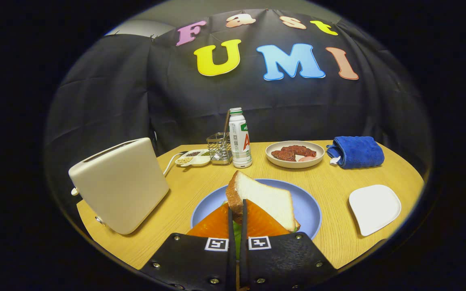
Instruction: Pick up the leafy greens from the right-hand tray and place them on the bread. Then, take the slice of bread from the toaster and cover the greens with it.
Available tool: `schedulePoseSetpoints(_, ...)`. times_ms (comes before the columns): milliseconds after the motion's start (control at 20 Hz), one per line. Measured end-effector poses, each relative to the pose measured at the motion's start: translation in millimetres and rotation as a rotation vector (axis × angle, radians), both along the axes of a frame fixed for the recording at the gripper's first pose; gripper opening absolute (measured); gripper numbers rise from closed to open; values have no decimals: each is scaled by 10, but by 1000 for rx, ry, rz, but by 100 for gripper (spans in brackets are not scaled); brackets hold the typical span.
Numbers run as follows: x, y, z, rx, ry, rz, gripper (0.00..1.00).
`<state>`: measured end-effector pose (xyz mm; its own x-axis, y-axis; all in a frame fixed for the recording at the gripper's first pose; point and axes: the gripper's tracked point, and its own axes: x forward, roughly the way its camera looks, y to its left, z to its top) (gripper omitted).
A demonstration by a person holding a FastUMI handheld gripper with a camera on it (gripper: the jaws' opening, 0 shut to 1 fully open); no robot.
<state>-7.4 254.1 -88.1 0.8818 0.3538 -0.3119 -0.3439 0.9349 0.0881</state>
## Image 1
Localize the cream toaster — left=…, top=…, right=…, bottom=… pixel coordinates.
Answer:
left=68, top=137, right=170, bottom=236

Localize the green lettuce leaf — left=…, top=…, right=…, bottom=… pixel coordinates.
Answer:
left=233, top=220, right=244, bottom=259

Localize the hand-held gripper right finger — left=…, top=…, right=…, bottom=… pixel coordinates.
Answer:
left=239, top=199, right=337, bottom=291

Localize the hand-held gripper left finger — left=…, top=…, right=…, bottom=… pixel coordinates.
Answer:
left=140, top=202, right=235, bottom=291

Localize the black backdrop cloth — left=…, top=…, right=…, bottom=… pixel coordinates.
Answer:
left=45, top=9, right=434, bottom=227

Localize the blue round plate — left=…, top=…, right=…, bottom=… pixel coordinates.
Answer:
left=191, top=179, right=322, bottom=240

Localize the blue folded towel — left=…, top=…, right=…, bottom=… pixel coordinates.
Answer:
left=326, top=136, right=385, bottom=169

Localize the red meat piece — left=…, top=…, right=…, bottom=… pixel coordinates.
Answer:
left=271, top=150, right=296, bottom=162
left=284, top=145, right=317, bottom=158

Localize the white bottle with green cap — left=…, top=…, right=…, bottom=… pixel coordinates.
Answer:
left=229, top=107, right=253, bottom=169

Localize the metal wire holder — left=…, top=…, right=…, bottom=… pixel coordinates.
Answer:
left=206, top=132, right=233, bottom=165

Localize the white divided condiment dish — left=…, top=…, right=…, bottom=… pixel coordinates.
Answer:
left=175, top=150, right=211, bottom=167

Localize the white power cable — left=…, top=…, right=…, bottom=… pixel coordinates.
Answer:
left=163, top=151, right=189, bottom=176

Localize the toasted bread slice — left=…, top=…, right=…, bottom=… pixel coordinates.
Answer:
left=226, top=170, right=301, bottom=233

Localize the beige round plate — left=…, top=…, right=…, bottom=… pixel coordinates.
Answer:
left=265, top=141, right=325, bottom=169

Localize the white square plate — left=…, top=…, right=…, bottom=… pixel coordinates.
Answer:
left=349, top=185, right=402, bottom=236

